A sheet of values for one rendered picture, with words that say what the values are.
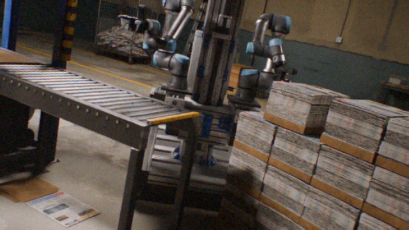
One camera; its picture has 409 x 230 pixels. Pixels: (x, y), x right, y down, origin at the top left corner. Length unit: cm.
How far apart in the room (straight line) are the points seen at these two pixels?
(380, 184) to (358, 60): 699
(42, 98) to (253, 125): 118
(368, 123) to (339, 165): 25
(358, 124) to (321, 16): 717
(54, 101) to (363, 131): 155
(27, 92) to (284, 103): 140
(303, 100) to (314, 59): 689
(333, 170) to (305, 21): 725
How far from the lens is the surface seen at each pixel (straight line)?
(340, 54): 898
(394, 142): 199
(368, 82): 889
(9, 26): 370
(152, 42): 268
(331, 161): 214
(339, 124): 211
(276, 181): 234
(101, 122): 204
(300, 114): 224
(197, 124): 230
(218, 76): 300
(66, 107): 220
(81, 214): 273
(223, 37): 296
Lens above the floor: 130
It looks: 13 degrees down
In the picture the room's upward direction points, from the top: 12 degrees clockwise
